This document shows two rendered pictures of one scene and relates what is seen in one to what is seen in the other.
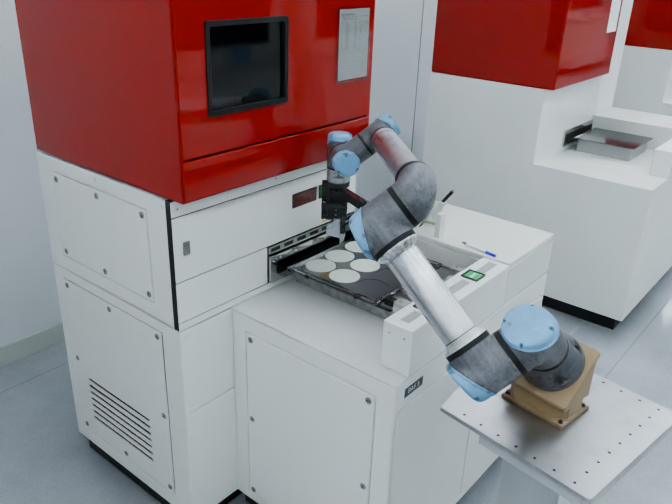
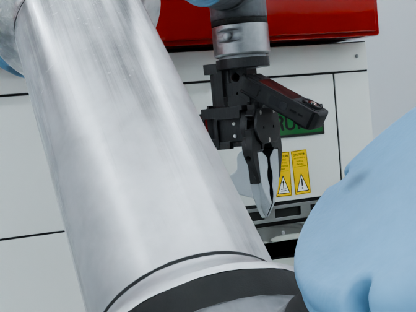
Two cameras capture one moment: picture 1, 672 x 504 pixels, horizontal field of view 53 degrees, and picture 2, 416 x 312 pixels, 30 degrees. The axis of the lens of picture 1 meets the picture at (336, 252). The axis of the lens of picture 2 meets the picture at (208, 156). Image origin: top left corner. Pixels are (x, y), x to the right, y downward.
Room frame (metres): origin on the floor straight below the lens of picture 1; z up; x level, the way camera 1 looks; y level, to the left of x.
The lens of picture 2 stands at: (1.09, -0.48, 1.12)
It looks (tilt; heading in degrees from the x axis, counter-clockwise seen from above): 3 degrees down; 31
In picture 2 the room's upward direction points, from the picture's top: 5 degrees counter-clockwise
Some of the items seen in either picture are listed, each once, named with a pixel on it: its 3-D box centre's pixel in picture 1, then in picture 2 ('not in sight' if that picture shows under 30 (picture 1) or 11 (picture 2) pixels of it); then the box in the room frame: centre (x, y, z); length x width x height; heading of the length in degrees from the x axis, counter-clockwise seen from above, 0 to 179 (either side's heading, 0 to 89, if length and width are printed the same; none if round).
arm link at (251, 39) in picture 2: (338, 175); (239, 43); (2.01, 0.00, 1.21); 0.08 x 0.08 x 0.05
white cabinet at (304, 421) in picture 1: (394, 390); not in sight; (2.02, -0.23, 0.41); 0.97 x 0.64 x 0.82; 141
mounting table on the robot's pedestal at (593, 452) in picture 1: (549, 427); not in sight; (1.40, -0.56, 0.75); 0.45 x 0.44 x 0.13; 42
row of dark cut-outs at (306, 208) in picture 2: (313, 232); (251, 216); (2.15, 0.08, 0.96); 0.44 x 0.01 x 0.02; 141
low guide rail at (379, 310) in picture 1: (356, 300); not in sight; (1.89, -0.07, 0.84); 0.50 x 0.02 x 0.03; 51
